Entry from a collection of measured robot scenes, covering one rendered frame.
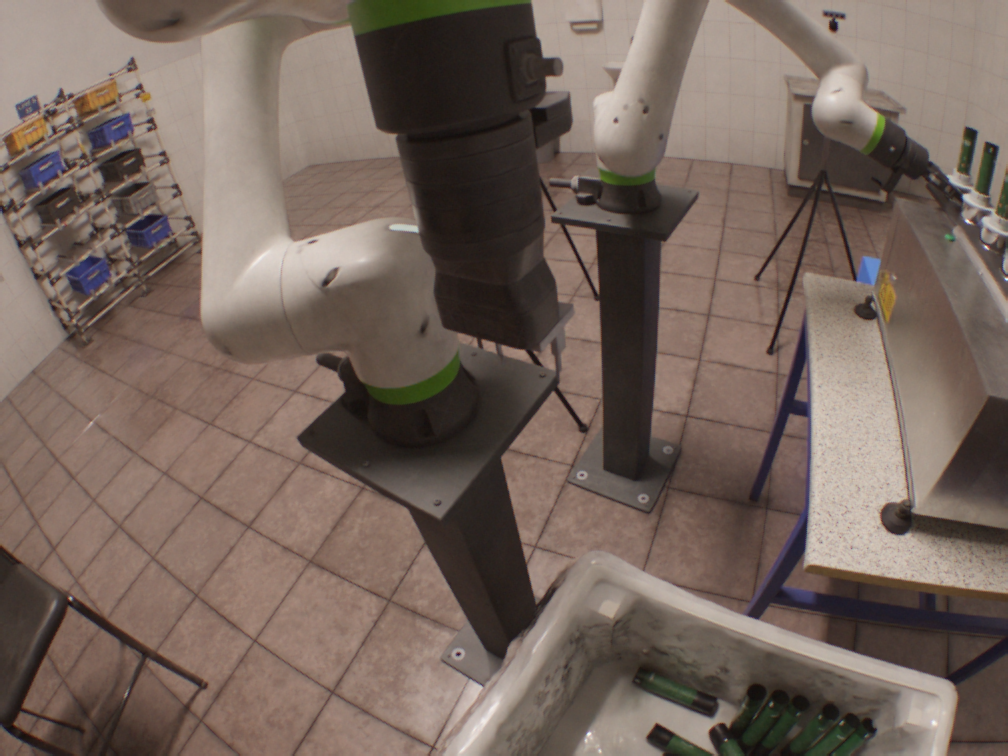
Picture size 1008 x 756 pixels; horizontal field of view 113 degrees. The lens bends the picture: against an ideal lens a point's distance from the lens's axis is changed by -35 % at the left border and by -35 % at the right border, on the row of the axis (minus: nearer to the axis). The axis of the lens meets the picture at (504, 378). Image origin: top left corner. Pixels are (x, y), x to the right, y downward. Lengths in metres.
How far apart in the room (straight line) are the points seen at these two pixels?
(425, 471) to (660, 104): 0.67
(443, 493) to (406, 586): 1.05
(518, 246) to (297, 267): 0.30
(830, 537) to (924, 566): 0.16
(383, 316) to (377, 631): 1.18
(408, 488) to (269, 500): 1.47
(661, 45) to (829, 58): 0.40
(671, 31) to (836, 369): 0.66
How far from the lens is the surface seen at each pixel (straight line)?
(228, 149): 0.63
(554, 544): 1.57
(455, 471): 0.58
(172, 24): 0.30
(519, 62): 0.25
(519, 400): 0.64
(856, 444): 0.90
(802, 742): 0.90
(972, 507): 0.81
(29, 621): 1.45
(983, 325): 0.78
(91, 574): 2.45
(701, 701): 0.91
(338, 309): 0.51
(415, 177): 0.27
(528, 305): 0.30
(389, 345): 0.52
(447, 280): 0.32
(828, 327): 1.13
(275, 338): 0.55
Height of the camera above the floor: 1.36
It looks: 41 degrees down
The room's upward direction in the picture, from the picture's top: 11 degrees counter-clockwise
